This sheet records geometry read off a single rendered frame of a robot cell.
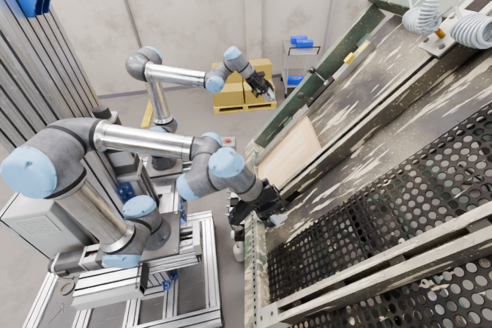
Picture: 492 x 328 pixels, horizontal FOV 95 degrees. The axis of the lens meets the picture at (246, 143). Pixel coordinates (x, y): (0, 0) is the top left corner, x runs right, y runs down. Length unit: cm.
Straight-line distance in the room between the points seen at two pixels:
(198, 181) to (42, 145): 38
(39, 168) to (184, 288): 146
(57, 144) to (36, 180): 9
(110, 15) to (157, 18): 72
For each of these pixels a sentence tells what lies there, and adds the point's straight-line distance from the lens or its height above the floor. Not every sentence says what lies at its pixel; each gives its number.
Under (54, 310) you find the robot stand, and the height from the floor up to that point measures 21.
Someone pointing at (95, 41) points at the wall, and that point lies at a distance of 504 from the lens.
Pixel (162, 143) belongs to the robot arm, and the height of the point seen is 159.
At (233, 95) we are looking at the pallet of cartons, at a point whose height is 32.
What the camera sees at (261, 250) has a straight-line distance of 122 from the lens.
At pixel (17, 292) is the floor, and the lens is 286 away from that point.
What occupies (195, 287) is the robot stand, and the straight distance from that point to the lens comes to 193.
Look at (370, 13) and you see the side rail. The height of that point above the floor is 175.
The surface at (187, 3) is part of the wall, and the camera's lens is 464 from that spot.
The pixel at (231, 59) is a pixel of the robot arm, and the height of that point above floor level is 164.
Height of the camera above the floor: 199
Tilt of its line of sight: 38 degrees down
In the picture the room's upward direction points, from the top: 3 degrees counter-clockwise
